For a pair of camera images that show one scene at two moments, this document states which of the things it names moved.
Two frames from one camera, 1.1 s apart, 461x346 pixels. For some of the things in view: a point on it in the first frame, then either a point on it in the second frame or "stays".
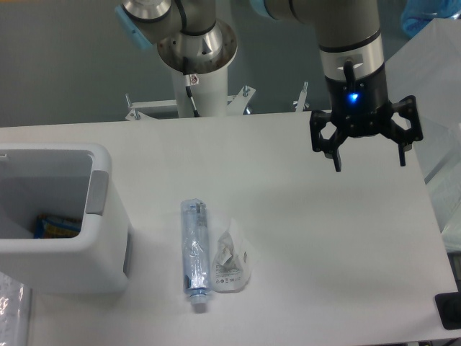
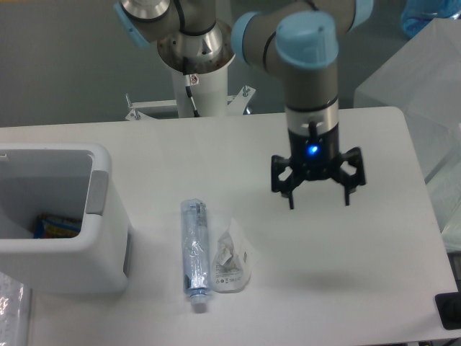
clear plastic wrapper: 232,262 stays
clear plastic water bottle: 195,249 stays
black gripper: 362,108 → 314,157
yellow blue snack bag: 51,227 stays
